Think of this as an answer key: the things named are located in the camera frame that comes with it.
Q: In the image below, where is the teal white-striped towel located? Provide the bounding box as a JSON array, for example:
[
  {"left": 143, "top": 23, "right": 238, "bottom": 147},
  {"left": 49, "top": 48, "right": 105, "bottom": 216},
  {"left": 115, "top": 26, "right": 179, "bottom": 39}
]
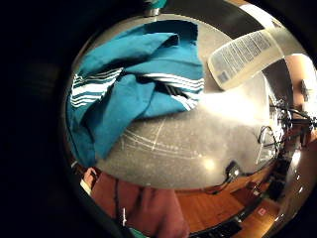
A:
[{"left": 65, "top": 20, "right": 206, "bottom": 169}]

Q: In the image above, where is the white plastic bottle with label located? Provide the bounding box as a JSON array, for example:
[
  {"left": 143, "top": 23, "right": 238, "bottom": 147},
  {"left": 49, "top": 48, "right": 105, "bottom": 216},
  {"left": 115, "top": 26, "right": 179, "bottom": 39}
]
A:
[{"left": 207, "top": 28, "right": 306, "bottom": 91}]

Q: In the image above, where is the metal bottle with teal cap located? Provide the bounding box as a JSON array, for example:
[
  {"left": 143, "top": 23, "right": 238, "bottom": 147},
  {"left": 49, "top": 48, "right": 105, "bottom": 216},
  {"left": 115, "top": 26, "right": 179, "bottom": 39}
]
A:
[{"left": 142, "top": 0, "right": 169, "bottom": 18}]

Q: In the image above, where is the black plug with cable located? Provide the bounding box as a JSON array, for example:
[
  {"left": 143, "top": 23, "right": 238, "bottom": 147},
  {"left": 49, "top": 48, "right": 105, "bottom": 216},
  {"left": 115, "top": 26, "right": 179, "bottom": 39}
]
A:
[{"left": 203, "top": 161, "right": 246, "bottom": 195}]

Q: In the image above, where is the thin black cable loop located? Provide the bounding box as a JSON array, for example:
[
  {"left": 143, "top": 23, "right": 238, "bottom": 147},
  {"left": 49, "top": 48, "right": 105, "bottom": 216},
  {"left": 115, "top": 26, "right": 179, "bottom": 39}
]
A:
[{"left": 257, "top": 125, "right": 282, "bottom": 157}]

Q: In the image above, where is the black camera tripod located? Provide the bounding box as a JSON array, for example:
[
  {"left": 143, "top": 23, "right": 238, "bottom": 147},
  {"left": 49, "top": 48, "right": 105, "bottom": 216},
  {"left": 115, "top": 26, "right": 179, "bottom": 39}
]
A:
[{"left": 269, "top": 101, "right": 317, "bottom": 147}]

